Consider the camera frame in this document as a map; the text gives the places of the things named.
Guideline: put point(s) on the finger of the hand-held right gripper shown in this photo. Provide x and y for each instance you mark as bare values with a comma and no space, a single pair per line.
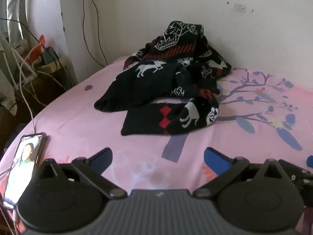
297,173
310,161

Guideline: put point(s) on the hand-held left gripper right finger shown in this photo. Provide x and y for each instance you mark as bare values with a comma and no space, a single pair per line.
215,161

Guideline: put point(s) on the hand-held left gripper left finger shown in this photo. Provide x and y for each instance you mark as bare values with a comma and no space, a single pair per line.
100,159

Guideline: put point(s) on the black patterned sweater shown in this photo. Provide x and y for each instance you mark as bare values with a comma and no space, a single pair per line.
146,78

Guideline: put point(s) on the pink floral bed sheet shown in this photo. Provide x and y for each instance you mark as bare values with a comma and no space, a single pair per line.
85,117

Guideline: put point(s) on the smartphone in clear case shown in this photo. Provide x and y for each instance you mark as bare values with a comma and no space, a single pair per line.
22,166

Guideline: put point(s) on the wooden side table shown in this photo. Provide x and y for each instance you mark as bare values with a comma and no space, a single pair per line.
49,88

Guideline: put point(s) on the white router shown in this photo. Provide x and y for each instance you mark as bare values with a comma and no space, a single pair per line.
27,76

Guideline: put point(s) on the black power adapter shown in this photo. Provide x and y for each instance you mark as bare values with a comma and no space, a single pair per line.
49,56

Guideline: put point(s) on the red plastic bag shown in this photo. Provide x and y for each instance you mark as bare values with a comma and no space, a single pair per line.
40,41

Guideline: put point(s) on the grey curtain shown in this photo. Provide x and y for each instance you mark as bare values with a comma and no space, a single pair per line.
14,9

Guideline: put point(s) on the small wall sticker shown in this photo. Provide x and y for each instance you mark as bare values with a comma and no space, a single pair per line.
239,7

